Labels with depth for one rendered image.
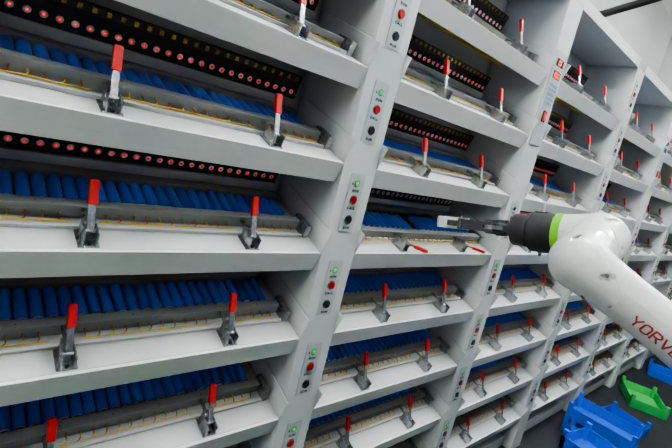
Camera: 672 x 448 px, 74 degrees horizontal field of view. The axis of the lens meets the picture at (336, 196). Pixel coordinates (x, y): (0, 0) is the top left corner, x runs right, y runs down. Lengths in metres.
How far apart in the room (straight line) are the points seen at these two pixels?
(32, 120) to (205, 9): 0.27
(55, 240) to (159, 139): 0.19
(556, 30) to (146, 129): 1.19
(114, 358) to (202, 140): 0.37
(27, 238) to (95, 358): 0.22
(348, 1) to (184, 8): 0.40
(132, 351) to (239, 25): 0.55
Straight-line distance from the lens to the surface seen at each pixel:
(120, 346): 0.84
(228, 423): 1.02
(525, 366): 2.23
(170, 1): 0.70
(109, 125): 0.67
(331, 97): 0.95
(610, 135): 2.12
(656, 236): 3.47
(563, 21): 1.52
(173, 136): 0.70
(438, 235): 1.28
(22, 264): 0.71
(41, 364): 0.80
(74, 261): 0.71
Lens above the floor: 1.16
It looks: 8 degrees down
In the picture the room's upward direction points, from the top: 14 degrees clockwise
